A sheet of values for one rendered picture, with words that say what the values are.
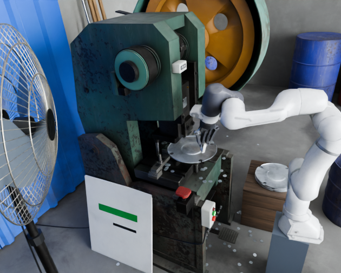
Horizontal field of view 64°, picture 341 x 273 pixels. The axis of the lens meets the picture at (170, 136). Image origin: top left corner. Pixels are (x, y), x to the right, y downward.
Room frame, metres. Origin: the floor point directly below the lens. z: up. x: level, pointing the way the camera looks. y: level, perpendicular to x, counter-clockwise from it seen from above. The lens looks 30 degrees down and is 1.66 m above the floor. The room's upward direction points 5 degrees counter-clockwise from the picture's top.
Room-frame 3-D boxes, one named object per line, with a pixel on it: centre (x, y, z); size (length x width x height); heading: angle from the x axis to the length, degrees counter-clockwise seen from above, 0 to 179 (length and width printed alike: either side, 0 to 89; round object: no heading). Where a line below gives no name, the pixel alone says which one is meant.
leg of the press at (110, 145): (1.26, 0.24, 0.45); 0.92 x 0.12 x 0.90; 59
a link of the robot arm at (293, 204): (1.04, -0.63, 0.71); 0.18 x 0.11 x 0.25; 165
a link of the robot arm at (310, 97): (1.03, -0.63, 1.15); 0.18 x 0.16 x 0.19; 78
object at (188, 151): (1.35, -0.12, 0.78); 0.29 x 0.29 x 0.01
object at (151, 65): (1.21, 0.13, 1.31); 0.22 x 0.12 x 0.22; 59
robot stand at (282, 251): (1.01, -0.62, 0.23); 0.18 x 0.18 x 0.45; 62
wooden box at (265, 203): (1.52, -0.74, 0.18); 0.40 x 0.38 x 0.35; 65
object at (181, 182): (1.41, -0.01, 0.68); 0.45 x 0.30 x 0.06; 149
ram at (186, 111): (1.39, -0.05, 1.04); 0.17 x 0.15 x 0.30; 59
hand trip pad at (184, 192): (1.01, -0.04, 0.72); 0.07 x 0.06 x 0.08; 59
